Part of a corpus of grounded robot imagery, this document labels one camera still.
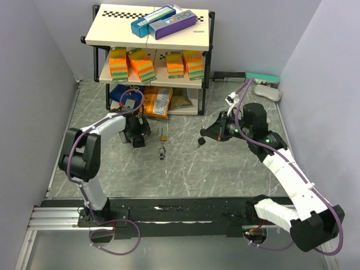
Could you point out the black-headed keys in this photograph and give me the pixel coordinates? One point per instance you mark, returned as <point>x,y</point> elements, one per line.
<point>201,141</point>

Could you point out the brass padlock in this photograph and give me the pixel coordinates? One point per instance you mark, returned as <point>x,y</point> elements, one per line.
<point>161,135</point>

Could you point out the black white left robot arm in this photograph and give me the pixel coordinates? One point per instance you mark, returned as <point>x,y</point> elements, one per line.
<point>80,156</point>

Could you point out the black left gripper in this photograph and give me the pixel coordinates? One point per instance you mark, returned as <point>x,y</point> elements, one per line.
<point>143,129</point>

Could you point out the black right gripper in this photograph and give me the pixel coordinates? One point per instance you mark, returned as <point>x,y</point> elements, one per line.
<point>217,130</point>

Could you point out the aluminium rail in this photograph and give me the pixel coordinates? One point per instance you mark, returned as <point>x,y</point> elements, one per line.
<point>47,219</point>

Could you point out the sponge pack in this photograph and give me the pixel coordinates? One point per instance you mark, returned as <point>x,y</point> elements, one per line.
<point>194,64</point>
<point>174,64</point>
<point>118,64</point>
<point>142,65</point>

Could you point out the orange snack bag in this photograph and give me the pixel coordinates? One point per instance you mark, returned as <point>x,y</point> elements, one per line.
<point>156,101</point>

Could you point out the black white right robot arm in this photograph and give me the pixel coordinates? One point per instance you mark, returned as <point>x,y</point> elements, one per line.
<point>313,221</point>

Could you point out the sponge pack far right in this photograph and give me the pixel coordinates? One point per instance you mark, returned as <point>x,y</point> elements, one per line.
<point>194,64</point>

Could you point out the blue chips bag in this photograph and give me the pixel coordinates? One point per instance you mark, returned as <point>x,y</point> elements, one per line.
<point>121,92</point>

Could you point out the brown snack bag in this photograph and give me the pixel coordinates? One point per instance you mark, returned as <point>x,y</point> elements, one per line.
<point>179,99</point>

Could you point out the purple box on shelf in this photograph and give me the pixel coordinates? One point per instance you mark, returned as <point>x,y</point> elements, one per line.
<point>176,23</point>

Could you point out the teal white box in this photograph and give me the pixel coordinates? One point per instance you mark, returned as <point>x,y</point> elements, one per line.
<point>267,80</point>

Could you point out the black flat box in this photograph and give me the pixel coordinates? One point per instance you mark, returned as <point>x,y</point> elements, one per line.
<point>222,76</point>

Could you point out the blue box on shelf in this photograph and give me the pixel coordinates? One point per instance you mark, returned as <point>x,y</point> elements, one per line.
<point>140,27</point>

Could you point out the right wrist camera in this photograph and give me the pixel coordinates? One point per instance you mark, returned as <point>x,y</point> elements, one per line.
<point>232,100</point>

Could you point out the black-headed key bunch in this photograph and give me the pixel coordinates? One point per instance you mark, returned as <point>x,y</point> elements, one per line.
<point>162,151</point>

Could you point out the sponge pack far left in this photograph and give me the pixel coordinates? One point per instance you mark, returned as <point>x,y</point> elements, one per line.
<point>118,64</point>

